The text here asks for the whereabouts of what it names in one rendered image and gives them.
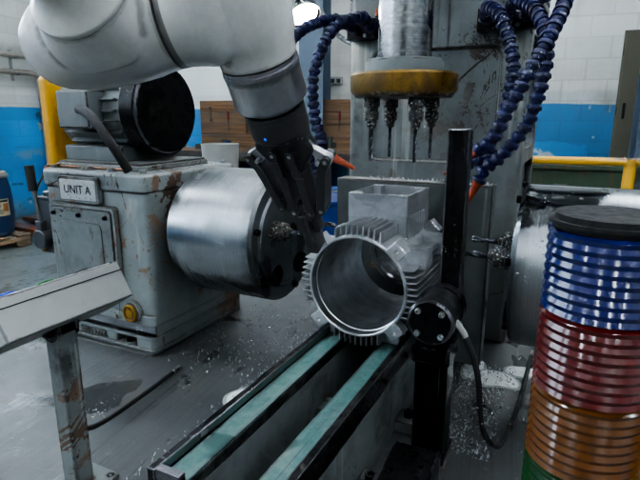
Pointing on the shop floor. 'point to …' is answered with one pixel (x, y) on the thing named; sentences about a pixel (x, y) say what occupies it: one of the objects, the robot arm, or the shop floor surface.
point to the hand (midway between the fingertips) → (311, 229)
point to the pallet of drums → (10, 217)
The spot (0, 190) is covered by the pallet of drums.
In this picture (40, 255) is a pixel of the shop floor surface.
